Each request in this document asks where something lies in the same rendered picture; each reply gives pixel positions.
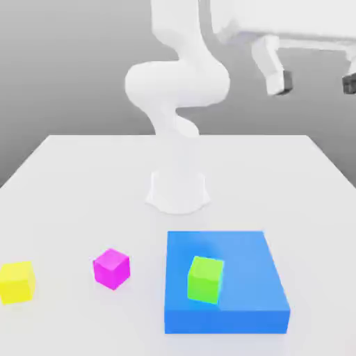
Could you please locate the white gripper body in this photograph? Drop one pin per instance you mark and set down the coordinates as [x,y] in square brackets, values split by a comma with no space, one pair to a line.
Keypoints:
[292,19]

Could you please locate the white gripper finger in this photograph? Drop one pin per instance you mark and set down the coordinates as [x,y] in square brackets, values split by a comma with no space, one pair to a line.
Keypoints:
[350,83]
[271,66]

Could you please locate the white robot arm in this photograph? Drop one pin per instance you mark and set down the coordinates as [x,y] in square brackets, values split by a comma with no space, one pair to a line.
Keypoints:
[178,83]

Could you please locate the small green cube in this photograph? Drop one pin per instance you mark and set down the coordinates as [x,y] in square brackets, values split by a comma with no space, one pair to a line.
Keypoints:
[204,281]

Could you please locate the small magenta cube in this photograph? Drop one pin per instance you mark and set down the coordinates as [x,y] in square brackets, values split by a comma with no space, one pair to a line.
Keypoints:
[111,268]

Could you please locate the small yellow cube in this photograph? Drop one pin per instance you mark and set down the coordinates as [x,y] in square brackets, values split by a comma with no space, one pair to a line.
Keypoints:
[16,282]

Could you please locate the large blue box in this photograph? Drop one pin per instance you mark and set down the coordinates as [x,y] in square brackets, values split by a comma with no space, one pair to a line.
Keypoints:
[250,278]

